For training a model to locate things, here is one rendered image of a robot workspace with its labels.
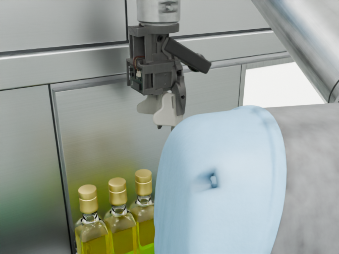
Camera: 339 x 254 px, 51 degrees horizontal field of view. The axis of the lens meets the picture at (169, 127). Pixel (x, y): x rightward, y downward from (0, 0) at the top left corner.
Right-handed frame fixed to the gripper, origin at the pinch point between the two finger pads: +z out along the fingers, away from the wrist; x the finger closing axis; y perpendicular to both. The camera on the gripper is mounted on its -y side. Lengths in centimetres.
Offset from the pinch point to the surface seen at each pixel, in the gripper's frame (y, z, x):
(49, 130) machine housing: 20.1, 2.2, -15.3
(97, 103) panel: 10.3, -3.1, -12.3
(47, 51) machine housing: 18.5, -14.3, -15.0
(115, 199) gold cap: 12.7, 12.1, 1.3
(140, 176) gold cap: 6.8, 9.0, 0.4
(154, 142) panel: -2.8, 9.3, -12.3
